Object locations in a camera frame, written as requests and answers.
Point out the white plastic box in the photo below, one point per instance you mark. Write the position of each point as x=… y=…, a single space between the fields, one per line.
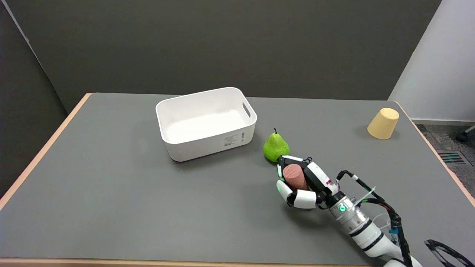
x=206 y=124

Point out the yellow cup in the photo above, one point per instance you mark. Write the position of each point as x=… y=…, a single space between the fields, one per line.
x=383 y=123

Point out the green pear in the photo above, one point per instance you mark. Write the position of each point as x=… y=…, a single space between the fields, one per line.
x=275 y=147

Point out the chair caster wheel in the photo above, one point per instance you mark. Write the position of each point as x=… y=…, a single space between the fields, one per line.
x=462 y=137

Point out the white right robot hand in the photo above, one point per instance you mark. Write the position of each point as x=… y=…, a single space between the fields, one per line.
x=313 y=178

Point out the floor vent grille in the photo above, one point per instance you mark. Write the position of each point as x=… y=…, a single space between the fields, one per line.
x=451 y=158

